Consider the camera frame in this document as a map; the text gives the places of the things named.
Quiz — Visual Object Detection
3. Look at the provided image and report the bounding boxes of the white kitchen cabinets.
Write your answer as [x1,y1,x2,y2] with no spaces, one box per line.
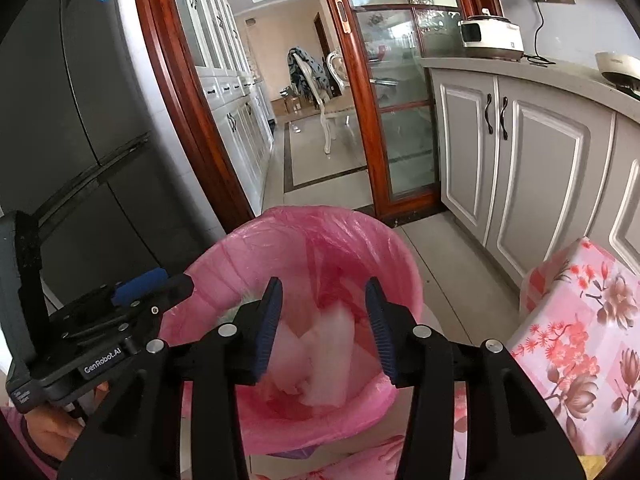
[431,68,639,283]

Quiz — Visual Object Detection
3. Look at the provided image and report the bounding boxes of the person's left hand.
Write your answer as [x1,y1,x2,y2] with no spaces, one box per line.
[24,404,86,460]

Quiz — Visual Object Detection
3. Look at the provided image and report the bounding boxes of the black power cord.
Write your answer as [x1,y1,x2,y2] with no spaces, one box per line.
[524,0,558,68]

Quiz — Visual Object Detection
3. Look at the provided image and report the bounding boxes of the white foam pieces in bin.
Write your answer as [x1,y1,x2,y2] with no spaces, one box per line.
[267,302,381,408]

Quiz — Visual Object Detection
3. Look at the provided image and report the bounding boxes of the pink floral tablecloth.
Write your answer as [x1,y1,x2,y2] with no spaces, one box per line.
[278,236,640,480]

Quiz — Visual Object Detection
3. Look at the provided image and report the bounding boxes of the white dining chair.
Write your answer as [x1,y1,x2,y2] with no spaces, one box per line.
[294,53,356,155]

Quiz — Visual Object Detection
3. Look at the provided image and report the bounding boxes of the black refrigerator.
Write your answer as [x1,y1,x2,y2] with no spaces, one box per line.
[1,0,224,304]

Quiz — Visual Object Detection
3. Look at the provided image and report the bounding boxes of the wooden glass sliding door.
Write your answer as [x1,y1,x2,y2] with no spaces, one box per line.
[326,0,502,224]

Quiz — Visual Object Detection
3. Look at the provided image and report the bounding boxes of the white rice cooker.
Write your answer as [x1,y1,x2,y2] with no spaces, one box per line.
[459,9,525,61]

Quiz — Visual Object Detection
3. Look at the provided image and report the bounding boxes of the pink lined trash bin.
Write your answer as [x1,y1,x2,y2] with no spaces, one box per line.
[160,206,423,455]

